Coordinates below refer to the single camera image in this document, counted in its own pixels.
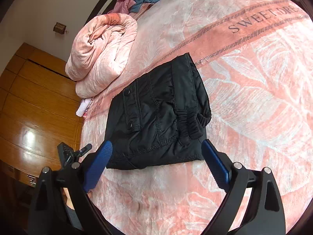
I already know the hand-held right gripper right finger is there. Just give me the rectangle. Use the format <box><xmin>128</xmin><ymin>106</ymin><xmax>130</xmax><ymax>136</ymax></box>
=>
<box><xmin>201</xmin><ymin>139</ymin><xmax>286</xmax><ymax>235</ymax></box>

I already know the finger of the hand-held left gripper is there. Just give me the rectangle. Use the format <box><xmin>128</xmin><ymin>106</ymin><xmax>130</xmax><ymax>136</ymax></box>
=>
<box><xmin>79</xmin><ymin>144</ymin><xmax>93</xmax><ymax>156</ymax></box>

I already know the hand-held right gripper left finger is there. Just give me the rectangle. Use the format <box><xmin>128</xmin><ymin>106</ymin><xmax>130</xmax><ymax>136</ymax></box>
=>
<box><xmin>27</xmin><ymin>140</ymin><xmax>114</xmax><ymax>235</ymax></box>

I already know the black padded jacket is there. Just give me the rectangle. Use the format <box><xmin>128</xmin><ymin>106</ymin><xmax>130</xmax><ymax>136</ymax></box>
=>
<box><xmin>106</xmin><ymin>52</ymin><xmax>212</xmax><ymax>170</ymax></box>

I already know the white pink small cloth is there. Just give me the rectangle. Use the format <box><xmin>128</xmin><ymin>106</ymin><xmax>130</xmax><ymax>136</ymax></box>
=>
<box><xmin>76</xmin><ymin>98</ymin><xmax>94</xmax><ymax>118</ymax></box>

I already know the pink patterned bed blanket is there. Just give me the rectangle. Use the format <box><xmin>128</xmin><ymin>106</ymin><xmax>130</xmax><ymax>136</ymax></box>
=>
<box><xmin>78</xmin><ymin>0</ymin><xmax>313</xmax><ymax>235</ymax></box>

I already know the folded pink quilt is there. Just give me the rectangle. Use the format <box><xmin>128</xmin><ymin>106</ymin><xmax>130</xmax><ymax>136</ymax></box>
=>
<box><xmin>65</xmin><ymin>13</ymin><xmax>138</xmax><ymax>99</ymax></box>

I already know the dark bed headboard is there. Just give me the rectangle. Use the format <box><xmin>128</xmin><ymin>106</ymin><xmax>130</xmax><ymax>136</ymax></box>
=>
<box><xmin>90</xmin><ymin>0</ymin><xmax>129</xmax><ymax>20</ymax></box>

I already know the pink crumpled garment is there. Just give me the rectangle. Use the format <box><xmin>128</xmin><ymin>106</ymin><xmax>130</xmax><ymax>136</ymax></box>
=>
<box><xmin>107</xmin><ymin>0</ymin><xmax>136</xmax><ymax>14</ymax></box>

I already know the brown wall ornament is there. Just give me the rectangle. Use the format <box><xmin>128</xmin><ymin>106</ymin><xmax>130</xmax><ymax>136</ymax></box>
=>
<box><xmin>53</xmin><ymin>22</ymin><xmax>68</xmax><ymax>34</ymax></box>

